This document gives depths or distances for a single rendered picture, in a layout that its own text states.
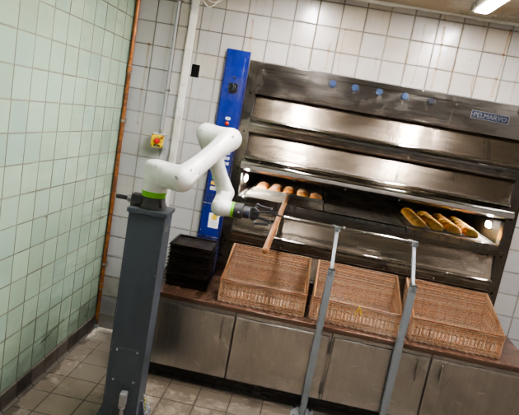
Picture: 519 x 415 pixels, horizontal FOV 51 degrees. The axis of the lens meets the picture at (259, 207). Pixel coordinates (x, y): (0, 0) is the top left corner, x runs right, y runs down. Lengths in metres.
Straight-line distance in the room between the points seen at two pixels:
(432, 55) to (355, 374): 2.08
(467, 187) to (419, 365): 1.21
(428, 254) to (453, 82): 1.15
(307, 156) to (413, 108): 0.77
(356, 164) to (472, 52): 1.02
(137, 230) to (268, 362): 1.26
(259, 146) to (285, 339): 1.30
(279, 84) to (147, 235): 1.51
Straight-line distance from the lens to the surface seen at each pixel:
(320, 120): 3.69
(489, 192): 3.88
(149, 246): 2.77
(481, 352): 3.60
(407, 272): 3.88
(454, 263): 3.91
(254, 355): 3.47
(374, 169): 3.72
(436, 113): 3.78
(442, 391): 3.61
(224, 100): 3.72
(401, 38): 3.76
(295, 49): 3.72
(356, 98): 3.71
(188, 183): 2.63
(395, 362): 3.42
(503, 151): 3.88
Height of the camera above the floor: 1.77
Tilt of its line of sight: 10 degrees down
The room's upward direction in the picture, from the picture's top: 10 degrees clockwise
